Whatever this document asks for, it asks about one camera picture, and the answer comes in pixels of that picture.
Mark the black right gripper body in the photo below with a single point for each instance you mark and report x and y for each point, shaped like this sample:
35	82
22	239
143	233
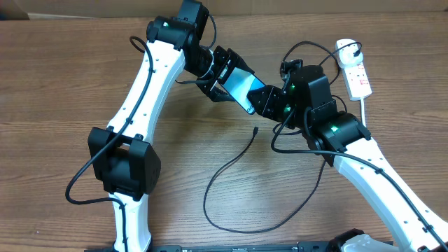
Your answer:
279	108

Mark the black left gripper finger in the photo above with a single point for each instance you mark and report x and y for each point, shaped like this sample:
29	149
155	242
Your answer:
217	95
236	61

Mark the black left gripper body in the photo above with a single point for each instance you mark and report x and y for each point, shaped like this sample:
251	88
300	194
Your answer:
220	62

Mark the dark Samsung Galaxy smartphone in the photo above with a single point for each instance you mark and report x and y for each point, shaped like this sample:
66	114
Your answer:
238	83

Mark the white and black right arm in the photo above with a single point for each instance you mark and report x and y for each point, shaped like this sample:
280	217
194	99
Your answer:
305	101

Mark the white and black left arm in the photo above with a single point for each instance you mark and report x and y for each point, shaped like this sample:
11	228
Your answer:
122	154

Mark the white power strip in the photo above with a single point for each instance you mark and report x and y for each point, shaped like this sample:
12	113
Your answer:
357	83

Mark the white USB wall charger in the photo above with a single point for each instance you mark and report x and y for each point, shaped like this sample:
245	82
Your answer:
348	52

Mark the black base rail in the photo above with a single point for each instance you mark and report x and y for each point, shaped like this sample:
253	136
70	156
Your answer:
303	246

